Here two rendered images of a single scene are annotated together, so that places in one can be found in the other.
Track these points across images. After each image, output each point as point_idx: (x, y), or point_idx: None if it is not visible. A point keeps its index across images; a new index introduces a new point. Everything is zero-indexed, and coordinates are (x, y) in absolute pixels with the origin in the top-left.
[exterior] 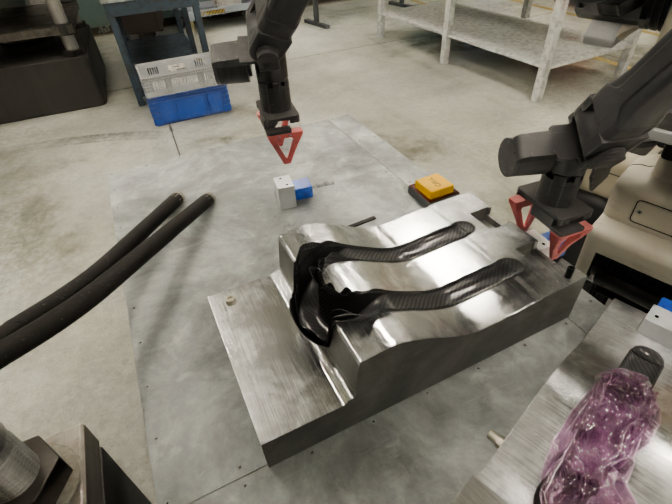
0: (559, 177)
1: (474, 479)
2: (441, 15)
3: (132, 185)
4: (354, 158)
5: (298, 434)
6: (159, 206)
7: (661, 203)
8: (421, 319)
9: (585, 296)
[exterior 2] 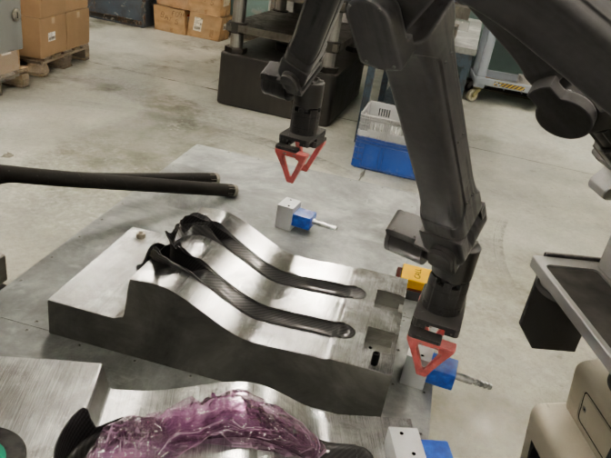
0: (432, 274)
1: (98, 364)
2: None
3: (201, 158)
4: None
5: (75, 315)
6: (189, 173)
7: (598, 403)
8: (209, 298)
9: (422, 428)
